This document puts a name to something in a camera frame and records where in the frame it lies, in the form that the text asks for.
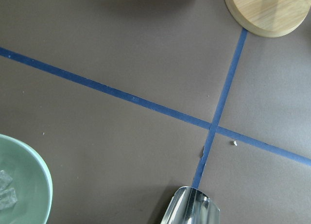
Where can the green ceramic bowl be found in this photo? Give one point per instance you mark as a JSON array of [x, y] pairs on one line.
[[32, 182]]

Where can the steel ice scoop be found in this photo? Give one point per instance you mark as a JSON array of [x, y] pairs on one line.
[[191, 206]]

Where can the clear ice cubes pile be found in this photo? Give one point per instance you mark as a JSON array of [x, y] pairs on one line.
[[8, 197]]

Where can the wooden stand with carton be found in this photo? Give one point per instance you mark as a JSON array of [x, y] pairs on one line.
[[269, 18]]

